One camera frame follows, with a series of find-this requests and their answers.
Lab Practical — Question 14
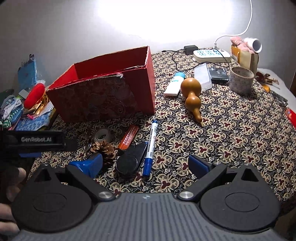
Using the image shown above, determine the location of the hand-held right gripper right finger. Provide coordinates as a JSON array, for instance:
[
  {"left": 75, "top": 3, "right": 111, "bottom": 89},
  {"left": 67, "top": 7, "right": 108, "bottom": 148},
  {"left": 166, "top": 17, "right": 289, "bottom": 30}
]
[{"left": 177, "top": 154, "right": 263, "bottom": 202}]

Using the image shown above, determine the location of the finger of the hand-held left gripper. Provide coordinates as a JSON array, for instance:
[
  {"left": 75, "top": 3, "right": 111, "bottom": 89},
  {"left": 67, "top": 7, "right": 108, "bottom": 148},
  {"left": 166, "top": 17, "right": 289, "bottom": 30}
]
[{"left": 63, "top": 138, "right": 79, "bottom": 151}]

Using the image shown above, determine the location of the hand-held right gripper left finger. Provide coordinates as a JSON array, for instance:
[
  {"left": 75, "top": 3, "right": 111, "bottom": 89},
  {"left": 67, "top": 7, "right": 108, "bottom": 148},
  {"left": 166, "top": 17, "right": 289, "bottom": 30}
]
[{"left": 28, "top": 153, "right": 116, "bottom": 202}]

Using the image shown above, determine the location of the brown pine cone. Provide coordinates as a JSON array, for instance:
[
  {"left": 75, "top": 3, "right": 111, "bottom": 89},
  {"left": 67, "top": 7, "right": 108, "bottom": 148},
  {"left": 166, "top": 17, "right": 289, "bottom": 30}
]
[{"left": 89, "top": 140, "right": 119, "bottom": 166}]

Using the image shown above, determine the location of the teardrop correction tape dispenser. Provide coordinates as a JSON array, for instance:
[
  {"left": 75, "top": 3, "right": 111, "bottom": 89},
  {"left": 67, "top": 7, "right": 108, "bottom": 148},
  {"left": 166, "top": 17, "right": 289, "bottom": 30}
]
[{"left": 115, "top": 142, "right": 149, "bottom": 176}]

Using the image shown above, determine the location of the orange bar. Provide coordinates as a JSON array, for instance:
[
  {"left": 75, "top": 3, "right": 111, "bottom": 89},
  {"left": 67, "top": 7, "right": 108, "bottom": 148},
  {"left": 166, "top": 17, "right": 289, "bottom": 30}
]
[{"left": 117, "top": 125, "right": 139, "bottom": 151}]

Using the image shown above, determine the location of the blue white marker pen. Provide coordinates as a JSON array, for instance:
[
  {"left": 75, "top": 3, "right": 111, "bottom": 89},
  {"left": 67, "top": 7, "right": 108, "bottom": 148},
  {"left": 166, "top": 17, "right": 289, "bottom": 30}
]
[{"left": 142, "top": 120, "right": 159, "bottom": 178}]

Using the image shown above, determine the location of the red cardboard box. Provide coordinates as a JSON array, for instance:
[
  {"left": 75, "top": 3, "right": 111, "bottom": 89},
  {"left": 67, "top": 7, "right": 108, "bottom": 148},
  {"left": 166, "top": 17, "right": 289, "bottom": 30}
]
[{"left": 46, "top": 46, "right": 155, "bottom": 123}]

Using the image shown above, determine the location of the person's left hand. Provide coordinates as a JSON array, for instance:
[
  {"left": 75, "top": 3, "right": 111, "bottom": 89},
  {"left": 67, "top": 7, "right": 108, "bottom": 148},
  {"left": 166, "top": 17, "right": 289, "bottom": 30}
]
[{"left": 0, "top": 167, "right": 27, "bottom": 235}]

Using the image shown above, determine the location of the blue patterned packet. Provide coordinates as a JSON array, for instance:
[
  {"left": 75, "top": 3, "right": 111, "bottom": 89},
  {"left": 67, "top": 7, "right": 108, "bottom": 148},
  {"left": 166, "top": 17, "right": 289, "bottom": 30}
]
[{"left": 15, "top": 113, "right": 51, "bottom": 131}]

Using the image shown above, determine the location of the clear tape roll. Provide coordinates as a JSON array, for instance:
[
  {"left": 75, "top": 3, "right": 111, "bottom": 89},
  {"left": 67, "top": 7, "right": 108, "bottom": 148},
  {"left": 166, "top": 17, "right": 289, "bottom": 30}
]
[{"left": 94, "top": 128, "right": 114, "bottom": 142}]

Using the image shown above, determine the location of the pile of clothes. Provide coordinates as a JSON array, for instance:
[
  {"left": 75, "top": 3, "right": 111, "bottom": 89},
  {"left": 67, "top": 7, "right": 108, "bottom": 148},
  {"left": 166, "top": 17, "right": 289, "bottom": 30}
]
[{"left": 0, "top": 95, "right": 23, "bottom": 130}]

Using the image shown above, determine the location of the red cushion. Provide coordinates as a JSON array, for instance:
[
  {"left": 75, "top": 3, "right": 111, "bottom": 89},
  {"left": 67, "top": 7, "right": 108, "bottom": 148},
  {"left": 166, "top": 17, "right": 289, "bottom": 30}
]
[{"left": 24, "top": 83, "right": 46, "bottom": 109}]

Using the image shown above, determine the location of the blue plastic package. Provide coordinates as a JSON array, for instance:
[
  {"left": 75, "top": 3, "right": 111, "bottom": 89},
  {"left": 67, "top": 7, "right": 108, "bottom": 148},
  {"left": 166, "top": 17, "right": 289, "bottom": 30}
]
[{"left": 17, "top": 54, "right": 38, "bottom": 88}]

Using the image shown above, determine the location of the brown gourd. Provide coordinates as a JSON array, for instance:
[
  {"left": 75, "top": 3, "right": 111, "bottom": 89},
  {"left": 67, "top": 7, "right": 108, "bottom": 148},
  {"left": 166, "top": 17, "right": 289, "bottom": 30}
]
[{"left": 180, "top": 77, "right": 204, "bottom": 127}]

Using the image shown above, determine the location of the white tube with blue cap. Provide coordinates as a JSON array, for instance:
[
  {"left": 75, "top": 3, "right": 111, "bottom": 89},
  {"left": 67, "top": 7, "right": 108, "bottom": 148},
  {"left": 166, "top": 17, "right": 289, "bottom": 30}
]
[{"left": 164, "top": 72, "right": 185, "bottom": 96}]

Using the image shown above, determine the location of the clear plastic box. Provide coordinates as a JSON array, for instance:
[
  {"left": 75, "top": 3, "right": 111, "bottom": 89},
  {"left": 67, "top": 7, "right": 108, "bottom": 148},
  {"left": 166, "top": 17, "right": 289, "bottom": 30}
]
[{"left": 194, "top": 63, "right": 213, "bottom": 91}]

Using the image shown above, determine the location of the beige printed tape roll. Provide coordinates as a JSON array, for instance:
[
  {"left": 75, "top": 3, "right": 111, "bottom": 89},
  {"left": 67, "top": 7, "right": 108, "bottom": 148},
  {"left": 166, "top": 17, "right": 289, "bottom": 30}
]
[{"left": 229, "top": 67, "right": 255, "bottom": 94}]

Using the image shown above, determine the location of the black wallet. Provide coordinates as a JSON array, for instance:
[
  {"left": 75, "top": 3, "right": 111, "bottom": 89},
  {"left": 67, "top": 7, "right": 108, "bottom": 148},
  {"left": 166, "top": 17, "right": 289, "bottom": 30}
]
[{"left": 208, "top": 67, "right": 229, "bottom": 84}]

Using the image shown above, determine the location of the red packet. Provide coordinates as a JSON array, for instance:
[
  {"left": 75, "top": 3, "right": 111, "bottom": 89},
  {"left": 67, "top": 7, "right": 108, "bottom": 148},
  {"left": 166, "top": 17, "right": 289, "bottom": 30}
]
[{"left": 284, "top": 108, "right": 296, "bottom": 129}]

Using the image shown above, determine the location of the metal clip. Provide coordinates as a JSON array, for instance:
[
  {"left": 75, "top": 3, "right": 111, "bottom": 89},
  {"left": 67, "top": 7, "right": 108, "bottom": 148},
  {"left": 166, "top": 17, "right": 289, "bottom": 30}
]
[{"left": 270, "top": 90, "right": 288, "bottom": 107}]

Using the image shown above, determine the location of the white power strip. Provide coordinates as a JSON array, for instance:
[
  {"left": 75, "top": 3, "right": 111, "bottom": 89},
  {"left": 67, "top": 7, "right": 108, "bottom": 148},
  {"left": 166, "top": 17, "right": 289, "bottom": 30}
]
[{"left": 193, "top": 49, "right": 232, "bottom": 63}]

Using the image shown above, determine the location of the brown patterned ornament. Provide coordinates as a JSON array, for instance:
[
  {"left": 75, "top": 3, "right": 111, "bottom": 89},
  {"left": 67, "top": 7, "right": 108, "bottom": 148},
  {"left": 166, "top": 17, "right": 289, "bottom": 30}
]
[{"left": 255, "top": 72, "right": 279, "bottom": 85}]

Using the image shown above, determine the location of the brown paper bag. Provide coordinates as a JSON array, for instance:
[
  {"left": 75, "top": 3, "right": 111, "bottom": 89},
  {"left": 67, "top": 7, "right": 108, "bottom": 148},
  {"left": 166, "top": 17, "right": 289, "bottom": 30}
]
[{"left": 231, "top": 45, "right": 259, "bottom": 75}]

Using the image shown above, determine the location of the white cloth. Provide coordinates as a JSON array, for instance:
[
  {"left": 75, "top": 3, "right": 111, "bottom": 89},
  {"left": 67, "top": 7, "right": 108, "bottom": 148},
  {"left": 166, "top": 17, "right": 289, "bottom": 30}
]
[{"left": 257, "top": 68, "right": 296, "bottom": 112}]

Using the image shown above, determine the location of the white cup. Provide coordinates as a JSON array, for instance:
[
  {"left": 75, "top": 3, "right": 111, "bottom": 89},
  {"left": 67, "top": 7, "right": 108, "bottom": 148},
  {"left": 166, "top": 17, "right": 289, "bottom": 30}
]
[{"left": 244, "top": 37, "right": 263, "bottom": 54}]

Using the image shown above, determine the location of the black cable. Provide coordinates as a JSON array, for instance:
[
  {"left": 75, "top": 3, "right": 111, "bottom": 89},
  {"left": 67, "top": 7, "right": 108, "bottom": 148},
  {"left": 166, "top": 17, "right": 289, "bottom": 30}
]
[{"left": 162, "top": 49, "right": 197, "bottom": 72}]

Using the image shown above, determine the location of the white lamp cable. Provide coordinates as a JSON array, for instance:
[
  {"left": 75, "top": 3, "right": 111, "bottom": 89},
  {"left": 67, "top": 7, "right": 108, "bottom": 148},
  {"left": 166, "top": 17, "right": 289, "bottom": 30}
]
[{"left": 214, "top": 0, "right": 253, "bottom": 50}]

